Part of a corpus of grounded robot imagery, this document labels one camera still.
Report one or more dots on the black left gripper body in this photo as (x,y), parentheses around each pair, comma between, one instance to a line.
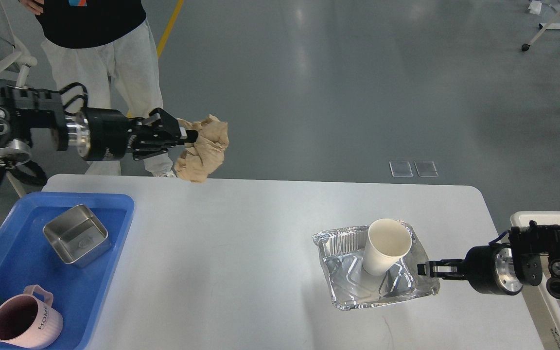
(100,134)

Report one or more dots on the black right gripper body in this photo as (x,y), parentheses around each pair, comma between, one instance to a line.
(489,269)

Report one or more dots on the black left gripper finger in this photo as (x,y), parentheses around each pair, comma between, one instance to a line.
(162,128)
(143,149)

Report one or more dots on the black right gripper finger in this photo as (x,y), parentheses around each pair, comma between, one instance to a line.
(443,266)
(446,276)

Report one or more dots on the brown paper napkin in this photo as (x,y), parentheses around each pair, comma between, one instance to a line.
(206,154)

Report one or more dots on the white paper cup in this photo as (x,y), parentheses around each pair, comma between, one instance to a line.
(387,242)

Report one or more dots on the stainless steel rectangular container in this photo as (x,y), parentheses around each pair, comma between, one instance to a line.
(77,236)

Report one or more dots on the aluminium foil tray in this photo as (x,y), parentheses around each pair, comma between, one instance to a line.
(341,253)

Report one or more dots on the pink ceramic mug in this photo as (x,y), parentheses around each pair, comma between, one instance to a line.
(28,320)

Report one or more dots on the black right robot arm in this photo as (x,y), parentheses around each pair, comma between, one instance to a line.
(528,244)

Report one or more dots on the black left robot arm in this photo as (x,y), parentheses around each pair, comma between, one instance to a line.
(25,109)

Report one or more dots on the white plastic bin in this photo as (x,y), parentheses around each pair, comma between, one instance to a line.
(543,308)

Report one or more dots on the person in grey trousers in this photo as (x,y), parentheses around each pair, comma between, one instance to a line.
(101,44)

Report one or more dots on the clear plastic lid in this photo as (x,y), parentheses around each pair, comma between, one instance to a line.
(426,168)
(401,169)

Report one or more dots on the blue plastic tray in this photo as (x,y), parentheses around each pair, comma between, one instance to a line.
(26,258)

